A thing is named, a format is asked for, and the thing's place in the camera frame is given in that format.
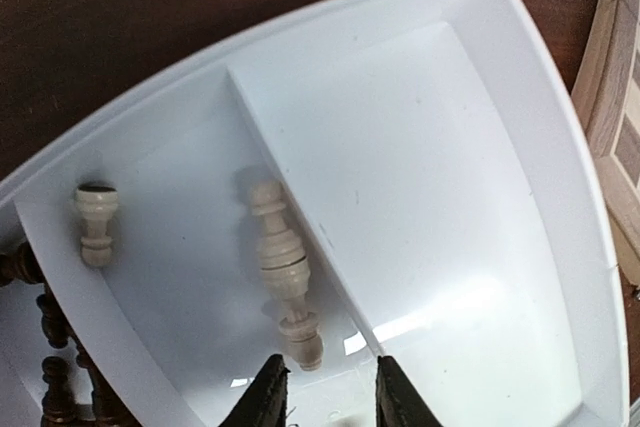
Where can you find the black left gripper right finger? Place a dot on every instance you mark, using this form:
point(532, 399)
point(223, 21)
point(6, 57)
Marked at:
point(397, 401)

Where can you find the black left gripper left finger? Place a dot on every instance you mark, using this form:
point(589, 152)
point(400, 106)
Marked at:
point(264, 403)

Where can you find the dark chess pieces pile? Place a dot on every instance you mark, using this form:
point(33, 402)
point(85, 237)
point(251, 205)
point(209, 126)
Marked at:
point(59, 407)

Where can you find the wooden chess board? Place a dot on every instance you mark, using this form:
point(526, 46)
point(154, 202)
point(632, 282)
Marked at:
point(606, 98)

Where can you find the small light piece in tray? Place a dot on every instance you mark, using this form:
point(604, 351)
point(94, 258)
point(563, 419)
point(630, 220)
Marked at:
point(300, 327)

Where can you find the white plastic tray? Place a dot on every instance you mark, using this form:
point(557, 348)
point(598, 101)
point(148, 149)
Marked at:
point(433, 163)

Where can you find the light pawn in tray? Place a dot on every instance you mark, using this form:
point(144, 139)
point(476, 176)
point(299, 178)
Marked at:
point(97, 206)

